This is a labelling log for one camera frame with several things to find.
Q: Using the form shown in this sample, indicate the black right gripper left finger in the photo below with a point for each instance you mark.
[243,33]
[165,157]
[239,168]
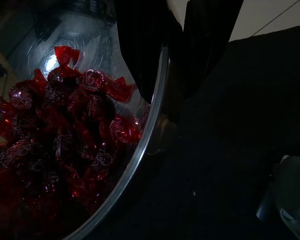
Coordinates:
[145,37]

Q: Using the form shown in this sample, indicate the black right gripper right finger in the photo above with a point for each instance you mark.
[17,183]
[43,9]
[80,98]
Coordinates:
[210,25]

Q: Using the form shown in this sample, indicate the stainless steel bowl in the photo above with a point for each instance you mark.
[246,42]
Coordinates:
[65,37]

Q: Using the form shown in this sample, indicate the black floor mat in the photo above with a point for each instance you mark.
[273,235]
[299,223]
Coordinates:
[227,137]

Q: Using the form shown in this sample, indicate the red wrapped candies heap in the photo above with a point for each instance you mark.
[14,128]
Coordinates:
[52,125]

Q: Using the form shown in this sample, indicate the black robot foot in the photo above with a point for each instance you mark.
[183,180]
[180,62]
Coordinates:
[290,200]

